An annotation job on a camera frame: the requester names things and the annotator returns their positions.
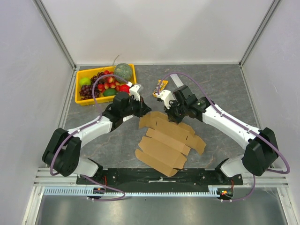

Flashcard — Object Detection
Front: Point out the purple cable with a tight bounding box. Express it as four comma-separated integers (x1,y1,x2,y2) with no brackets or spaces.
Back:
49,74,135,202
157,72,291,203

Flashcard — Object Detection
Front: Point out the grey slotted cable duct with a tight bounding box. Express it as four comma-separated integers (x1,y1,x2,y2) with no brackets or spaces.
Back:
44,186,220,197

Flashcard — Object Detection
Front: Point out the yellow plastic bin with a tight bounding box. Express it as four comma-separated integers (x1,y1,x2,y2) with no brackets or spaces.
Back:
75,63,137,106

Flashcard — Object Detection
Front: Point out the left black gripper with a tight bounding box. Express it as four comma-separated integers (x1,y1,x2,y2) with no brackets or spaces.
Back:
121,95,151,118

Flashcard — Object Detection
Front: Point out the yellow candy bag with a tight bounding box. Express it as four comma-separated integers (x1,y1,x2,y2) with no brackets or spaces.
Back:
152,80,168,98

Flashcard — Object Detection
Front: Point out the white paper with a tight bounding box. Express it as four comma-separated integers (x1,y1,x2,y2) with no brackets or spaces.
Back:
123,115,133,122

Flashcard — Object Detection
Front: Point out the white tape strip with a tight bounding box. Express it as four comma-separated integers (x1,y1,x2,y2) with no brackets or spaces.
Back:
148,177,176,183

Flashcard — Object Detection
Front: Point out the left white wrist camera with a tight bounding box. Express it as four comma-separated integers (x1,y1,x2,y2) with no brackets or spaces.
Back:
129,84,143,101

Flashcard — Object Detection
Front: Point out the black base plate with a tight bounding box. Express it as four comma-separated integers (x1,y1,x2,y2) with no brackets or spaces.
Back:
76,167,244,193

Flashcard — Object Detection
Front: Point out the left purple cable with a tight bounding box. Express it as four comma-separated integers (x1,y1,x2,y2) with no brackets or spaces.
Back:
49,74,135,202

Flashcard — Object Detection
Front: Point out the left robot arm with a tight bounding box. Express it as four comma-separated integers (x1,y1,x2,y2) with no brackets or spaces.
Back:
42,92,151,184

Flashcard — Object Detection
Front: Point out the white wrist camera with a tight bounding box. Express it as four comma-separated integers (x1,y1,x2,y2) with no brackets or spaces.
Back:
129,84,143,101
157,90,176,109

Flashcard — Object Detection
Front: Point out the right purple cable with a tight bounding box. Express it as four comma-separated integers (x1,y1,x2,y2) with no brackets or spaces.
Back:
157,72,291,203

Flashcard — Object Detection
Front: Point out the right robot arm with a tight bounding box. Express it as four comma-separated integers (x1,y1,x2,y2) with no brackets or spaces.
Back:
157,85,278,185

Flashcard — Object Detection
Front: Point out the green netted melon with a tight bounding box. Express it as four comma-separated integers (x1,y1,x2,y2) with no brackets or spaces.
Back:
114,63,133,83

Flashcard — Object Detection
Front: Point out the red tomato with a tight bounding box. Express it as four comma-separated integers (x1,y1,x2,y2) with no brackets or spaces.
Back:
119,84,130,93

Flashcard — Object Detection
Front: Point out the dark purple grape bunch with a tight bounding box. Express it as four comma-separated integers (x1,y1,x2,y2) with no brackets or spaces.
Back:
79,85,100,100

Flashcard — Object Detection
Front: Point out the red cherry bunch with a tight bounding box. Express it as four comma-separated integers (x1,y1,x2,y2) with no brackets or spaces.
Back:
90,70,120,93

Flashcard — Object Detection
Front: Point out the green apple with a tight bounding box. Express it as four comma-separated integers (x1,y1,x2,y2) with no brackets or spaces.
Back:
79,77,91,87

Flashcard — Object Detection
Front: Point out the clear plastic stick box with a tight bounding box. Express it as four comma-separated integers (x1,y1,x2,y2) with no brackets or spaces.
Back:
170,74,184,88

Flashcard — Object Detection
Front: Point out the cardboard box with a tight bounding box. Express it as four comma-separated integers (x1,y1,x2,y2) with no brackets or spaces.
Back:
135,111,206,177

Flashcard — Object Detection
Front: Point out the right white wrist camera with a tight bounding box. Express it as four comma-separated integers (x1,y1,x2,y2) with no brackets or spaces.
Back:
157,90,176,109

